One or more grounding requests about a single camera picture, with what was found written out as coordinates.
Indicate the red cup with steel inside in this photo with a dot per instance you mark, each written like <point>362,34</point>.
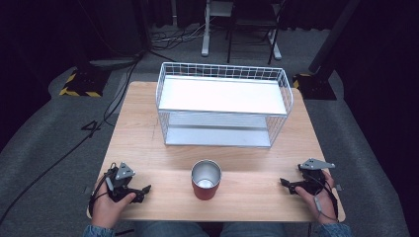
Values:
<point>206,192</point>

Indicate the black metal chair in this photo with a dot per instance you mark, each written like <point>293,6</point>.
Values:
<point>252,23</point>

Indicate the black slanted stand pole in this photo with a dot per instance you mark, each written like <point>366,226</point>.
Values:
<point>332,36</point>

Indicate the person's left hand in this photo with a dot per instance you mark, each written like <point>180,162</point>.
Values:
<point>107,207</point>

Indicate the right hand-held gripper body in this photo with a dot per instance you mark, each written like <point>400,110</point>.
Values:
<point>313,177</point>

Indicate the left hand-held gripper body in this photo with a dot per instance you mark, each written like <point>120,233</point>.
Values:
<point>122,184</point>

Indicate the person's right hand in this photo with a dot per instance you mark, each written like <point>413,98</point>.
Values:
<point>321,204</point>

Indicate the black stand base striped tape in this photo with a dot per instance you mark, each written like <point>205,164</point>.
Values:
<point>85,82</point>
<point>314,86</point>

